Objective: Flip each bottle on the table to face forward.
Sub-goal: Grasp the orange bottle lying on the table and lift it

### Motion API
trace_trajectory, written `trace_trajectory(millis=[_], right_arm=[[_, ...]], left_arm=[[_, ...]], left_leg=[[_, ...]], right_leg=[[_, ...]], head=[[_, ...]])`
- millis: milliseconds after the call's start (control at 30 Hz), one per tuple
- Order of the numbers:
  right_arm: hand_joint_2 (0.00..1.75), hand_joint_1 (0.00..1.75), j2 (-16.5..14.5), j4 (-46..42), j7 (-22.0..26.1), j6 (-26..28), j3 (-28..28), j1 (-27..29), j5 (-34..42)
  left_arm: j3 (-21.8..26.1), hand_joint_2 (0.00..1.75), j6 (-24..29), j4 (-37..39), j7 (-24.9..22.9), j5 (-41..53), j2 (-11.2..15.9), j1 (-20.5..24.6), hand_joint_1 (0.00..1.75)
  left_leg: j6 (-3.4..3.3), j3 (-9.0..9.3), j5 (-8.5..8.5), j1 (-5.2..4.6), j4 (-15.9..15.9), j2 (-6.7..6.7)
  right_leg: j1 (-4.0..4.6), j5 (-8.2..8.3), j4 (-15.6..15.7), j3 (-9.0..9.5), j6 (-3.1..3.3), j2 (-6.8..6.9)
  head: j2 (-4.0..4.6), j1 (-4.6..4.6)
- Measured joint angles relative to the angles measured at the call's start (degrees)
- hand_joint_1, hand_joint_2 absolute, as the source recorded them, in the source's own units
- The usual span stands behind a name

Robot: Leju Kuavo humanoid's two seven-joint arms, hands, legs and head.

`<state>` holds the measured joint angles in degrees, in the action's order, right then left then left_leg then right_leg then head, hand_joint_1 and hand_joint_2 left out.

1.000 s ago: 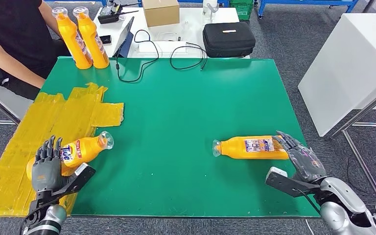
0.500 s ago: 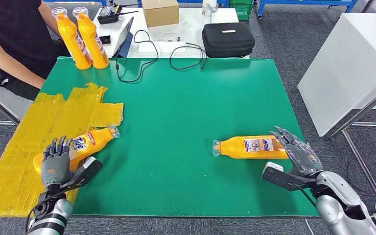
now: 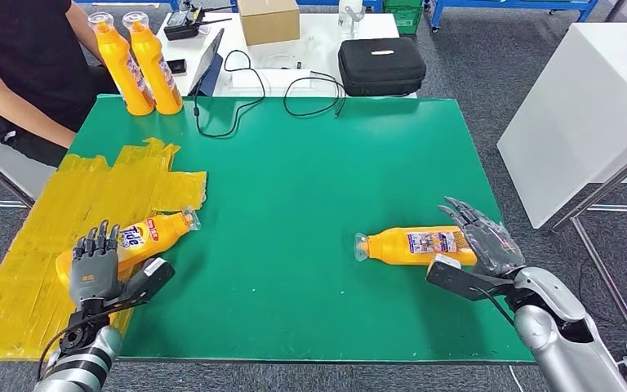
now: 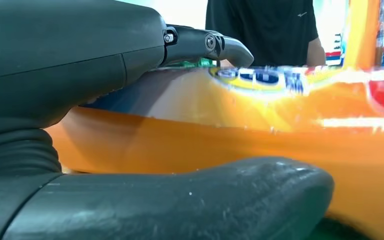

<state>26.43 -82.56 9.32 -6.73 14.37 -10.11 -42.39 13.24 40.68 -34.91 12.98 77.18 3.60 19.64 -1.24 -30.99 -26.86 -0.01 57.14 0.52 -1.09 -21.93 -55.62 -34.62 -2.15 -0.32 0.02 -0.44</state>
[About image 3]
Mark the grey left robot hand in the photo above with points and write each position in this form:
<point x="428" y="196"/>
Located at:
<point x="94" y="276"/>

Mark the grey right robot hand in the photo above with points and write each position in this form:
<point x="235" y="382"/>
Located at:
<point x="494" y="246"/>

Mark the orange detergent bottle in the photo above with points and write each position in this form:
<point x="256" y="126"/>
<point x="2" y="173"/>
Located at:
<point x="154" y="62"/>
<point x="156" y="235"/>
<point x="119" y="65"/>
<point x="389" y="249"/>

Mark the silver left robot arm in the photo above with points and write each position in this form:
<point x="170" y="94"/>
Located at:
<point x="86" y="362"/>

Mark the person's left forearm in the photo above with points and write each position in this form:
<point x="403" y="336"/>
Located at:
<point x="83" y="27"/>

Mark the person's right forearm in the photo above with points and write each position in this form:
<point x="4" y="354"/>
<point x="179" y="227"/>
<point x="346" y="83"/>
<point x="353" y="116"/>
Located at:
<point x="21" y="113"/>

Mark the yellow taped plastic sheet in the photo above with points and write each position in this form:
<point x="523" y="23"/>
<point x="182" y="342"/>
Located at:
<point x="32" y="281"/>

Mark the white bench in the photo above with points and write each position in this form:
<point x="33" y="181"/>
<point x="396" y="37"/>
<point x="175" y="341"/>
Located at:
<point x="5" y="176"/>

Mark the white cabinet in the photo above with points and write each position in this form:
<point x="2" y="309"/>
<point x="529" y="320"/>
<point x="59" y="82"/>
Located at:
<point x="576" y="113"/>

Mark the green table mat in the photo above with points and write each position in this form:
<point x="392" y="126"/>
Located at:
<point x="319" y="173"/>

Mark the black carrying case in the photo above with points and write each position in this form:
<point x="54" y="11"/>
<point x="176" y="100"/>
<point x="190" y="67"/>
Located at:
<point x="381" y="67"/>

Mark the black phone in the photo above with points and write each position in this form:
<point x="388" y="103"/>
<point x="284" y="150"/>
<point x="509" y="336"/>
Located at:
<point x="176" y="66"/>

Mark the person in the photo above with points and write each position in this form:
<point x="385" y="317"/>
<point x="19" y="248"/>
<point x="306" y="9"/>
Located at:
<point x="21" y="48"/>

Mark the dark blue tablet case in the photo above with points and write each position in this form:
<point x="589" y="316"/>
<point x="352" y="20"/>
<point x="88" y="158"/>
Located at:
<point x="206" y="62"/>

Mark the green plastic crate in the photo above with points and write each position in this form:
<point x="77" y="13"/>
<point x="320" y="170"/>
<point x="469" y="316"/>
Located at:
<point x="404" y="16"/>

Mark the black radio controller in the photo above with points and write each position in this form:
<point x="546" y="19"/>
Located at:
<point x="181" y="24"/>

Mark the white table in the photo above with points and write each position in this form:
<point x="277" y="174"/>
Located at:
<point x="321" y="35"/>

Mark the cardboard box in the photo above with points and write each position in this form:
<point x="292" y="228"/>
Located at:
<point x="268" y="24"/>

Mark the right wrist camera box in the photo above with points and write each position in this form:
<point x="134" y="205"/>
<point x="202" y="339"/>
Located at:
<point x="454" y="281"/>

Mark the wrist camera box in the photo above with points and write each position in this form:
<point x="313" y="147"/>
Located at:
<point x="151" y="281"/>
<point x="454" y="281"/>

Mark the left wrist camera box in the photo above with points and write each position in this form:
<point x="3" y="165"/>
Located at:
<point x="151" y="281"/>

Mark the silver metal stand frame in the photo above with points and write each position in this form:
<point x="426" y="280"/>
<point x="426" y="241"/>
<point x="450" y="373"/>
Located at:
<point x="616" y="178"/>

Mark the blue metal frame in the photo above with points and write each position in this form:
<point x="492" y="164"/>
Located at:
<point x="508" y="2"/>

